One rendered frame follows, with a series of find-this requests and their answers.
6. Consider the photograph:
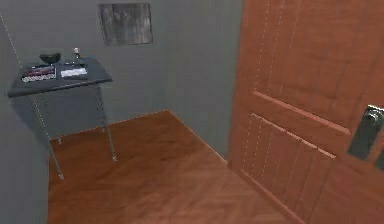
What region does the brown wooden room door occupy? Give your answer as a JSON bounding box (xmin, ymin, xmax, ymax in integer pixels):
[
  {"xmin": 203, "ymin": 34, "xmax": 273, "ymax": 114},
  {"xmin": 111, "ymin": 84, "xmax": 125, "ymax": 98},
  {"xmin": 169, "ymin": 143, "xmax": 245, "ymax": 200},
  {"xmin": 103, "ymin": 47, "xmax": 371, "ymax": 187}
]
[{"xmin": 227, "ymin": 0, "xmax": 384, "ymax": 224}]

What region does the dark grey side table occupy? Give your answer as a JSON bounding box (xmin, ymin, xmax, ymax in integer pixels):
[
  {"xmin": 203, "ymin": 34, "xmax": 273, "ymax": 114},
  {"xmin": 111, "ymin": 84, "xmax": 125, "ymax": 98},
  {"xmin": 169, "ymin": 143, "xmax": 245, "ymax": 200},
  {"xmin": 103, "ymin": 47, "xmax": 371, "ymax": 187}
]
[{"xmin": 7, "ymin": 55, "xmax": 118, "ymax": 181}]

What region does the black bowl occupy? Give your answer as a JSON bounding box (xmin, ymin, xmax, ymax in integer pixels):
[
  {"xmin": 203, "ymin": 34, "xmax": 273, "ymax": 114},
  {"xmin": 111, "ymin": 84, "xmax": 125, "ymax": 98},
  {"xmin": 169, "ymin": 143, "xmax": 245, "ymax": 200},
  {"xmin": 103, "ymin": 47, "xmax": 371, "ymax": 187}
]
[{"xmin": 38, "ymin": 52, "xmax": 62, "ymax": 64}]

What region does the red and black book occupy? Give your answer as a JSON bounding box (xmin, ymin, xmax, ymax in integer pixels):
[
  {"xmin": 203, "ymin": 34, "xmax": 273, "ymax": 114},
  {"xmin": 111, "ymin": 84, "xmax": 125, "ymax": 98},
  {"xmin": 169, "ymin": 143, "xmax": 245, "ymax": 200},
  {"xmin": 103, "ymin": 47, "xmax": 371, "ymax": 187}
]
[{"xmin": 20, "ymin": 65, "xmax": 58, "ymax": 83}]

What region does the grey framed wall picture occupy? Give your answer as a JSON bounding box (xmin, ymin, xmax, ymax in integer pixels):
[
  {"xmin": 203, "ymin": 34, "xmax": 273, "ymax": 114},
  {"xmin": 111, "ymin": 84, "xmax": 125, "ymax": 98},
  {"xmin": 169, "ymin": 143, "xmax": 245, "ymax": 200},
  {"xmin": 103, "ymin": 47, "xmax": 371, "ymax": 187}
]
[{"xmin": 97, "ymin": 2, "xmax": 155, "ymax": 47}]

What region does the dark metal door handle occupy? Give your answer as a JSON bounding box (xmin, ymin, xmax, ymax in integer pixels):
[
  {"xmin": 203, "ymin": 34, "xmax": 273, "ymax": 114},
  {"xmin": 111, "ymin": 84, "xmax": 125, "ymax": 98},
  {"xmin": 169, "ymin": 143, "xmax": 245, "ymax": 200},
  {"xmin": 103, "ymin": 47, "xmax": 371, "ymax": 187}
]
[{"xmin": 346, "ymin": 104, "xmax": 384, "ymax": 172}]

